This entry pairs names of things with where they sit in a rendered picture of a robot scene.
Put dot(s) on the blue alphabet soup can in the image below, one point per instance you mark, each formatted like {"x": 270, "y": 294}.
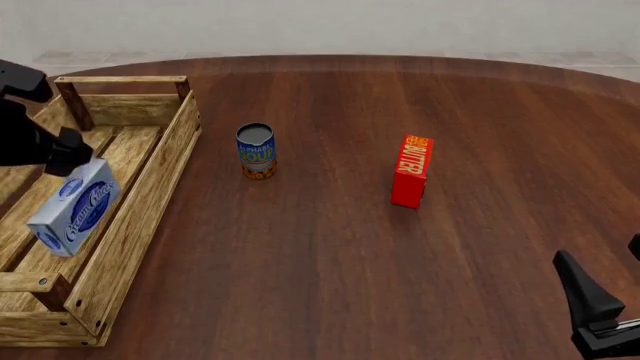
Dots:
{"x": 256, "y": 152}

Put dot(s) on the white blue cream cheese box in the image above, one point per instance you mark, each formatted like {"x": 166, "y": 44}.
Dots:
{"x": 75, "y": 210}

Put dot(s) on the wooden slat tray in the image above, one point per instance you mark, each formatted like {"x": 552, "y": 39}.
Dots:
{"x": 135, "y": 168}

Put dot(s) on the red butter box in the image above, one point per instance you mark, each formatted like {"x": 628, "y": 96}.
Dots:
{"x": 410, "y": 180}

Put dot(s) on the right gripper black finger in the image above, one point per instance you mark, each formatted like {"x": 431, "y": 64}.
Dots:
{"x": 585, "y": 288}
{"x": 635, "y": 247}

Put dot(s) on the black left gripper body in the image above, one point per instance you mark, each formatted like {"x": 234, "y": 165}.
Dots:
{"x": 67, "y": 152}

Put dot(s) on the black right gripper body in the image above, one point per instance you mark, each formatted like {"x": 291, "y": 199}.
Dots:
{"x": 612, "y": 343}

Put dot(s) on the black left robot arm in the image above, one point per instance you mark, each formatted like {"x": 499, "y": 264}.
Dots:
{"x": 17, "y": 135}

